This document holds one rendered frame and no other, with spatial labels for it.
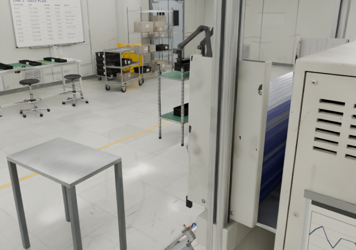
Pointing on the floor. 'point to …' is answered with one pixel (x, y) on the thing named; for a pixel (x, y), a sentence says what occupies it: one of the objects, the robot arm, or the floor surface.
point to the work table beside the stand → (66, 179)
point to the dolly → (111, 72)
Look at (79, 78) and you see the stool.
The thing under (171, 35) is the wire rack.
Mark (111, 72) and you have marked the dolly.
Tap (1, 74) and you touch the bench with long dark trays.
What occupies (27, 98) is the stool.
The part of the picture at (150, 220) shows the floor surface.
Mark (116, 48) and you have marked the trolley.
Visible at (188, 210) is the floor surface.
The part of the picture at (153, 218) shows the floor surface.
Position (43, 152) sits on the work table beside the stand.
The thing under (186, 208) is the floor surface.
